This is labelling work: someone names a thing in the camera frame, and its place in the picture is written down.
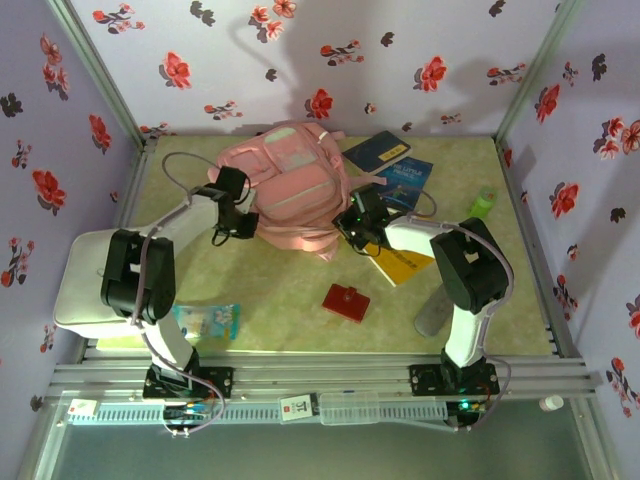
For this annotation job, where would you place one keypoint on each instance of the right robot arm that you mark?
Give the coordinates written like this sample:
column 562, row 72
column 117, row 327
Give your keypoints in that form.
column 410, row 240

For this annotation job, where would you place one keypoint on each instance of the blue Little Prince book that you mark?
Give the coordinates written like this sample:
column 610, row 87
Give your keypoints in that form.
column 407, row 182

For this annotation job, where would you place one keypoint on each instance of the small white red box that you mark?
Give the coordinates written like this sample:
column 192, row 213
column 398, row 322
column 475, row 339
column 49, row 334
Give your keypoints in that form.
column 82, row 409

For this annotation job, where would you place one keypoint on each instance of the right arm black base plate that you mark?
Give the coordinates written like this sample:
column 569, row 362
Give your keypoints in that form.
column 425, row 377

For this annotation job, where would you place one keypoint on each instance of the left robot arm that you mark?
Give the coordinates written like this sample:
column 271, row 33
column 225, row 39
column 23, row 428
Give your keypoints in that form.
column 195, row 215

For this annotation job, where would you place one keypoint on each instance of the grey pencil case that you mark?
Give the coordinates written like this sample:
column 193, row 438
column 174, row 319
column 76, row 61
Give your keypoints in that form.
column 430, row 315

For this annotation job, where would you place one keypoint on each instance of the pink school backpack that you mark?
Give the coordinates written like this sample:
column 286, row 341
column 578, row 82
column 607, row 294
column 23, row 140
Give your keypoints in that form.
column 295, row 190

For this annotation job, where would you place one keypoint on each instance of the blue tissue pack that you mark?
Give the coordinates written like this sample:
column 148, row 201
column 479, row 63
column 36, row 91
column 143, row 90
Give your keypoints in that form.
column 210, row 320

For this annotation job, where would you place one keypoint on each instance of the dark navy book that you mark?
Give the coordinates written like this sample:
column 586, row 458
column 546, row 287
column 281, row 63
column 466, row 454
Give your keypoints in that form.
column 375, row 152

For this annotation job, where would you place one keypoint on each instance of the yellow book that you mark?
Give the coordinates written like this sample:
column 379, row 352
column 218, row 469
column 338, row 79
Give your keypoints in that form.
column 402, row 262

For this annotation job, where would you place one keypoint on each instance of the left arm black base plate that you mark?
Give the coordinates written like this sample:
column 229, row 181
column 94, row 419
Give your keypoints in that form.
column 220, row 380

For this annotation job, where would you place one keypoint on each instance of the aluminium side rail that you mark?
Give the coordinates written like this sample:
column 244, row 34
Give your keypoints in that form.
column 530, row 240

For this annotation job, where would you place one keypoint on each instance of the green bottle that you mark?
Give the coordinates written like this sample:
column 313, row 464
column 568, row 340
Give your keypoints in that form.
column 482, row 202

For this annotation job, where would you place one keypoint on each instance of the long aluminium mounting rail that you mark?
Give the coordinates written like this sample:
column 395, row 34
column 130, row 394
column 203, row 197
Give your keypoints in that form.
column 320, row 372

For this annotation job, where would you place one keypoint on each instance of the small white bottle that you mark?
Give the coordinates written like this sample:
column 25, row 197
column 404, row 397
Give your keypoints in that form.
column 551, row 403

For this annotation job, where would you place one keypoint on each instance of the white label card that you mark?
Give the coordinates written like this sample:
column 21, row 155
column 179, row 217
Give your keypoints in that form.
column 299, row 407

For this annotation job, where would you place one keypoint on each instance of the clear plastic box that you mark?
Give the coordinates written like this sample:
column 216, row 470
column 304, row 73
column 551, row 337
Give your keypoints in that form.
column 350, row 409

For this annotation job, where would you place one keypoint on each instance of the aluminium frame post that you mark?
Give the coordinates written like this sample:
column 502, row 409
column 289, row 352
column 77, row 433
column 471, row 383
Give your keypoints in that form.
column 95, row 65
column 540, row 65

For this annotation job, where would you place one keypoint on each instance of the red wallet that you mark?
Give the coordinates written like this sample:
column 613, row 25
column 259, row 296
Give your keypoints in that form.
column 345, row 302

